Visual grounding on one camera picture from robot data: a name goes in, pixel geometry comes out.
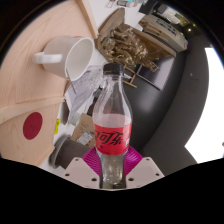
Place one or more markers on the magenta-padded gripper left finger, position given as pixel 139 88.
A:
pixel 81 171

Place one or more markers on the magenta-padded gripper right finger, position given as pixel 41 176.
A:
pixel 145 170

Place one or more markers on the clear red-labelled drink bottle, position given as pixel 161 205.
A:
pixel 111 140

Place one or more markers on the grey plant saucer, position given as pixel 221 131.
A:
pixel 53 155

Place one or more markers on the yellow sticky note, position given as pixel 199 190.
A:
pixel 57 126

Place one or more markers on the flat round red coaster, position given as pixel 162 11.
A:
pixel 32 126

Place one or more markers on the plastic-wrapped newspaper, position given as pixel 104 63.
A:
pixel 83 90

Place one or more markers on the long ceiling light panel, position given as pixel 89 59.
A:
pixel 210 110

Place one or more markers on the wooden easel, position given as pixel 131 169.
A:
pixel 135 75

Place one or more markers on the white ceramic mug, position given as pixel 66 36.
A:
pixel 56 56

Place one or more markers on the gold sculpture on wooden base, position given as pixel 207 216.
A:
pixel 123 46

